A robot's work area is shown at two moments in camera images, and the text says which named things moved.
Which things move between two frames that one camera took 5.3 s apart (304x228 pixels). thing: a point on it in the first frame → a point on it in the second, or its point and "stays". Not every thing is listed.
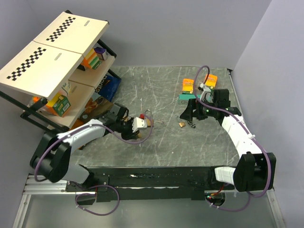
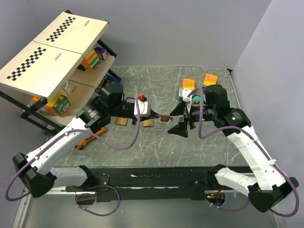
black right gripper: [188, 114] → [179, 129]
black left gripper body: [125, 128] → [122, 109]
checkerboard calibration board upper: [72, 32] stays
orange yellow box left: [187, 85] stays
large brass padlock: [149, 122] stays
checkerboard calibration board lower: [40, 70] stays
